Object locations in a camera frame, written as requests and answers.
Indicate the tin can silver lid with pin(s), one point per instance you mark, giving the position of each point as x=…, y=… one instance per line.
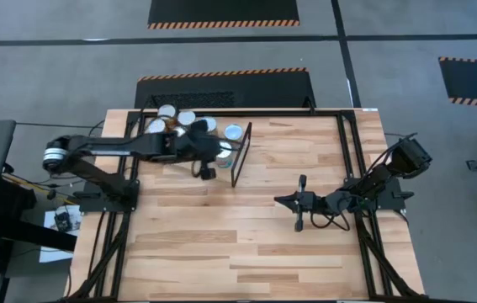
x=210, y=123
x=186, y=117
x=166, y=110

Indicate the black mat orange striped edge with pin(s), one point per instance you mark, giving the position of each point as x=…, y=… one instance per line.
x=473, y=80
x=263, y=90
x=221, y=10

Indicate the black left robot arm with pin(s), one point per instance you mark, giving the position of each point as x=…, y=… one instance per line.
x=145, y=147

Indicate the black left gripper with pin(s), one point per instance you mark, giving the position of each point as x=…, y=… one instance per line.
x=192, y=147

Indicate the black aluminium table frame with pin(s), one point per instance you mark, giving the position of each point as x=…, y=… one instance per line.
x=280, y=113

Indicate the white paper sheet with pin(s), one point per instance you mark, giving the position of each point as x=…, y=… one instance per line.
x=53, y=248

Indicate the blue tomatoes label tin can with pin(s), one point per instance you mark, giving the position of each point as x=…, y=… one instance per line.
x=225, y=151
x=233, y=131

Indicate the small black device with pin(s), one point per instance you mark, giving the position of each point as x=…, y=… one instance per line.
x=63, y=221

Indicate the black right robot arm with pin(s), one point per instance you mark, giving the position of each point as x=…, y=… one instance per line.
x=406, y=157

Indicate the orange label tin can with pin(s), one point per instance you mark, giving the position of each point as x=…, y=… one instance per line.
x=157, y=125

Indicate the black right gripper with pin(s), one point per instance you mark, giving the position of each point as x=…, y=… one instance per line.
x=310, y=201

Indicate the black desk base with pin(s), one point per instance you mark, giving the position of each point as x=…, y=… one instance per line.
x=11, y=202

